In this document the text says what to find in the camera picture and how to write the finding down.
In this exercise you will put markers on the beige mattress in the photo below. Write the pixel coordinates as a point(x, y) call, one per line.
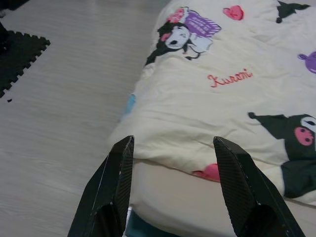
point(185, 205)

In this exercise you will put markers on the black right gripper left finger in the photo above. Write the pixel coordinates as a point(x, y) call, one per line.
point(106, 197)

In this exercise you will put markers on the black foam puzzle mat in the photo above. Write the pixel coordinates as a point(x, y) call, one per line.
point(22, 56)

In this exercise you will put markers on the white cartoon print blanket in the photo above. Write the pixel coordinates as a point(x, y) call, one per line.
point(197, 111)

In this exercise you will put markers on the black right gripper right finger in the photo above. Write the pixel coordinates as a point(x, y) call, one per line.
point(247, 195)

